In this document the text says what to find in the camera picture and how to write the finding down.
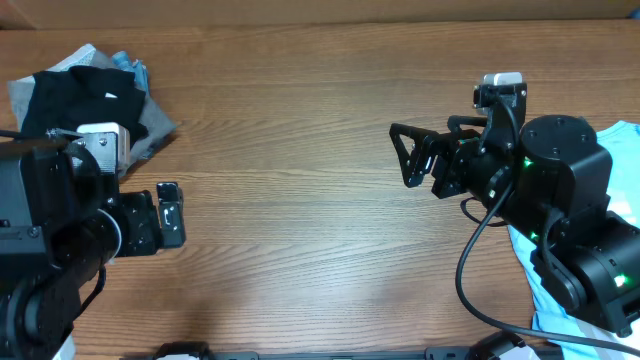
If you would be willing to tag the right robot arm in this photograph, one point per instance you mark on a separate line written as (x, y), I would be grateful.
(546, 177)

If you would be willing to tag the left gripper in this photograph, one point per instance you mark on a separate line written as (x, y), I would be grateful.
(139, 212)

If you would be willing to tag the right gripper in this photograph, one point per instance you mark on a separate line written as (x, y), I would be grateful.
(460, 150)

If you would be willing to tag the black t-shirt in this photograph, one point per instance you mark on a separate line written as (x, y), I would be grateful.
(84, 95)

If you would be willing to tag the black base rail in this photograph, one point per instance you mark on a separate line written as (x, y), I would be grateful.
(451, 353)

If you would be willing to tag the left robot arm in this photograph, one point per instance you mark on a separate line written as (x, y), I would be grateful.
(63, 219)

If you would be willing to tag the light blue t-shirt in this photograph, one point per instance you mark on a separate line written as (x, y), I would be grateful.
(586, 255)

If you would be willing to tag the folded blue garment under shorts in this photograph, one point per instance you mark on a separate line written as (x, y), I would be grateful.
(122, 61)

